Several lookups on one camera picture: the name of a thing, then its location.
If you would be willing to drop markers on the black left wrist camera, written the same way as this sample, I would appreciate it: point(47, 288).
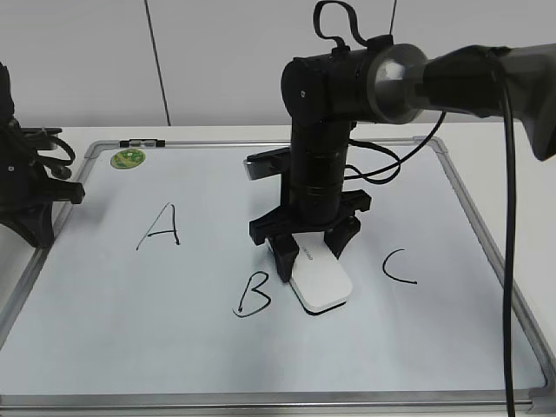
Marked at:
point(41, 132)

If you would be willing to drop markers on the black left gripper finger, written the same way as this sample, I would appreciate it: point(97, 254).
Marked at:
point(33, 224)

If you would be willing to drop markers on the white magnetic whiteboard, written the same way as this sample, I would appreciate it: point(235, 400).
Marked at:
point(153, 298)

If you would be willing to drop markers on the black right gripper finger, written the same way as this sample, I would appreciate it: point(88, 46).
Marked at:
point(285, 250)
point(339, 237)

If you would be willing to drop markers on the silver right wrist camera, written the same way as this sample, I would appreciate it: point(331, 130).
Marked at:
point(264, 164)

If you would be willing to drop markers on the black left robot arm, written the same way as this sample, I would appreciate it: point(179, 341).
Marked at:
point(8, 120)

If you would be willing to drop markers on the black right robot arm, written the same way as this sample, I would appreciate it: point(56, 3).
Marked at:
point(387, 83)

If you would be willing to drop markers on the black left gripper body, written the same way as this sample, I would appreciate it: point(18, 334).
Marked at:
point(35, 170)

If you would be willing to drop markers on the white whiteboard eraser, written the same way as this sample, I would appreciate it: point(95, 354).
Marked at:
point(318, 280)

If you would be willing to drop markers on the green round magnet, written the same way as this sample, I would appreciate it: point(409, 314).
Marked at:
point(127, 159)

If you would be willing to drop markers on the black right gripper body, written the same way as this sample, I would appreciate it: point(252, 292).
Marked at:
point(287, 220)

